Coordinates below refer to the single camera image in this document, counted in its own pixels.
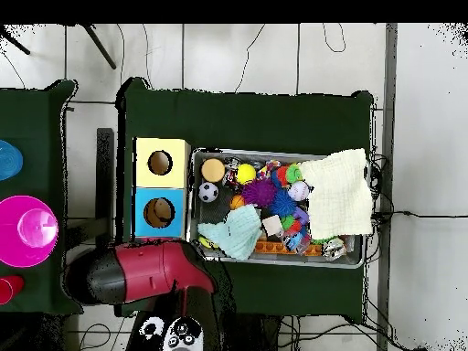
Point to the blue round disc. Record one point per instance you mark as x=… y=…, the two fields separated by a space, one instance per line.
x=9 y=161

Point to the black tripod leg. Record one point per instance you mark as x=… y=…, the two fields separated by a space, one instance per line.
x=14 y=44
x=100 y=47

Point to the small baseball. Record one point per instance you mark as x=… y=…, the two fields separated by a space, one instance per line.
x=299 y=191

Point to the cream knitted cloth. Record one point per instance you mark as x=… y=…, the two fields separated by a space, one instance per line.
x=340 y=190

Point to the smooth yellow ball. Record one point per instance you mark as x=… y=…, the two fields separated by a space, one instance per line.
x=245 y=174

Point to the small soccer ball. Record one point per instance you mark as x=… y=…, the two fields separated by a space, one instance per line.
x=208 y=192

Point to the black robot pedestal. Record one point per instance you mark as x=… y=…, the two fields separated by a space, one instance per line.
x=252 y=334

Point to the round container with orange lid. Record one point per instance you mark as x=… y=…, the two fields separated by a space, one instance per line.
x=213 y=170

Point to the dark green table cloth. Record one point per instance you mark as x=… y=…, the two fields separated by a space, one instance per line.
x=256 y=120
x=33 y=109

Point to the wooden box with three holes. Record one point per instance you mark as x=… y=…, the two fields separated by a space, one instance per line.
x=161 y=181

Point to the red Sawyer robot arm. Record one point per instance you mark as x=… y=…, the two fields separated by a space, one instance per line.
x=146 y=267

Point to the mint green knitted cloth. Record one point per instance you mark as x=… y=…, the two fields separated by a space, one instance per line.
x=237 y=234

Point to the shallow metal mesh bin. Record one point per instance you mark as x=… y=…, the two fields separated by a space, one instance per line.
x=212 y=215

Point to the red plastic cup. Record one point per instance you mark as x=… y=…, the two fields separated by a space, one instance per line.
x=9 y=289

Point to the black panel stand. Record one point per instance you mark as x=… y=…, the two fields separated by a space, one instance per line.
x=105 y=182

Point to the small orange basketball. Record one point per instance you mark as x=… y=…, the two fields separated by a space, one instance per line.
x=237 y=202

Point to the blue spiky ball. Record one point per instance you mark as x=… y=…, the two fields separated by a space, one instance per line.
x=283 y=203

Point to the purple spiky ball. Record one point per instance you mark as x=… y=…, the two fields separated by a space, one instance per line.
x=259 y=192

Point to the magenta plastic bowl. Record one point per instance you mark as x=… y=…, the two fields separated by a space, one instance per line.
x=14 y=237

